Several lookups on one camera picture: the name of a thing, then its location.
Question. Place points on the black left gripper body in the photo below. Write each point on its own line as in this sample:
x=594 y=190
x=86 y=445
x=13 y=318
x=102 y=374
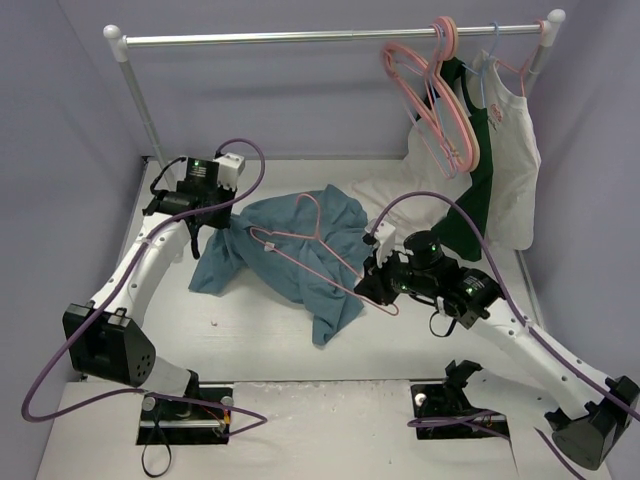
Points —
x=218 y=215

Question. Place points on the blue wire hanger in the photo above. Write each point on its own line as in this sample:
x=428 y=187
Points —
x=481 y=72

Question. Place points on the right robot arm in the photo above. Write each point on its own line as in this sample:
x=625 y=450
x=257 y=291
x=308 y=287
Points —
x=593 y=410

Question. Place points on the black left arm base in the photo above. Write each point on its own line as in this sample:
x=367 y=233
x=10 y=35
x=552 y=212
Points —
x=173 y=423

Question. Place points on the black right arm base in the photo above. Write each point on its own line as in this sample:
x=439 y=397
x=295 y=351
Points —
x=441 y=414

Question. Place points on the pink hanger behind thick one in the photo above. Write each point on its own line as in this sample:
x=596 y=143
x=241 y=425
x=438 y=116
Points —
x=423 y=111

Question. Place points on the pink hanger at rack end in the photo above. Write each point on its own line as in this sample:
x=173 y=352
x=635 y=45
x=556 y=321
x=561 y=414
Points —
x=523 y=71

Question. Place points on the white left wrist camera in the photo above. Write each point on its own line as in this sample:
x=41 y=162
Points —
x=230 y=168

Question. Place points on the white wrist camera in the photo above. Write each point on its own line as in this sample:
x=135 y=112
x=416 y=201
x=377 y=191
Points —
x=381 y=237
x=230 y=168

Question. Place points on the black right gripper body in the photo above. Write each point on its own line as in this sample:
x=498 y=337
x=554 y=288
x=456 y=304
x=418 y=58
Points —
x=378 y=278

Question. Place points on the blue t shirt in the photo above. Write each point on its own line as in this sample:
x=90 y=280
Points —
x=307 y=247

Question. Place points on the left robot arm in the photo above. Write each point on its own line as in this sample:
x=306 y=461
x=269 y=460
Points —
x=113 y=345

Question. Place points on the white t shirt on hanger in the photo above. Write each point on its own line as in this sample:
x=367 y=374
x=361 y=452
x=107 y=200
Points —
x=515 y=156

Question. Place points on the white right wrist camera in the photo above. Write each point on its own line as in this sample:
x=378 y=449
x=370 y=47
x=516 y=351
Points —
x=381 y=237

